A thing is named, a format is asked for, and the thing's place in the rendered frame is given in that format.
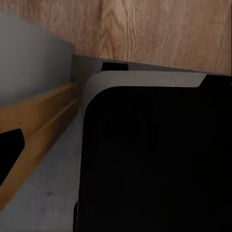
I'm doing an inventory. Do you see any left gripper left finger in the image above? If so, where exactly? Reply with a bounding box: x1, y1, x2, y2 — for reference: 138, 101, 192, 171
0, 129, 25, 186

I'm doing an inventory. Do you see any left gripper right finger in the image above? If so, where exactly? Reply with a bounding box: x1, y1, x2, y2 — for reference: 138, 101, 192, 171
217, 129, 232, 167

